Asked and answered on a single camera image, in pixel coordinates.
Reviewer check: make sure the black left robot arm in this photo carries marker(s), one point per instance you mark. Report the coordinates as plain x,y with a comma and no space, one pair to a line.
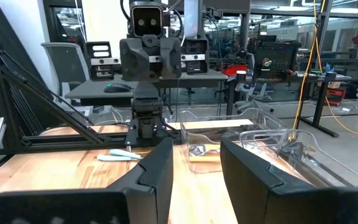
146,99

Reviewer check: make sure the clear plastic bin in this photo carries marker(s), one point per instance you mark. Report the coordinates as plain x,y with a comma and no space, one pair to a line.
306,161
228,137

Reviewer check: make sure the red bin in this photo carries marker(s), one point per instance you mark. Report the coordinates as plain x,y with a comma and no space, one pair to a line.
235,69

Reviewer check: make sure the black computer mouse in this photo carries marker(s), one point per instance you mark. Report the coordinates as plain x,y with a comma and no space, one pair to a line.
117,88

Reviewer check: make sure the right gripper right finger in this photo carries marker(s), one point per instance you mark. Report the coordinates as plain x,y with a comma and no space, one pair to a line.
259,196

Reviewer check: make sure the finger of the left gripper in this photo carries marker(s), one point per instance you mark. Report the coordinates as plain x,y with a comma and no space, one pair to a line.
132,59
171,57

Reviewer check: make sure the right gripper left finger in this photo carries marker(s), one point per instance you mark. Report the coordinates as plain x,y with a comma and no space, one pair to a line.
148,193

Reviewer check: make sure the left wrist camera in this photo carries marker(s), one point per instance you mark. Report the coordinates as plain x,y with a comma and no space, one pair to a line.
146,20

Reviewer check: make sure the grey office chair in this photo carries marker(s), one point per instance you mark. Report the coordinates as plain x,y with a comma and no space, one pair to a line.
65,68

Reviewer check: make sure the black side table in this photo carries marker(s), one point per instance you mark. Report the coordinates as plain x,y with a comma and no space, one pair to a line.
322,93

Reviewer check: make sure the grey desk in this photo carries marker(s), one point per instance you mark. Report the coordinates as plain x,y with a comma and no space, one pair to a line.
141,84

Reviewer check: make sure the black pegboard panel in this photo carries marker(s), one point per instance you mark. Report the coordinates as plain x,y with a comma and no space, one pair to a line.
275,59

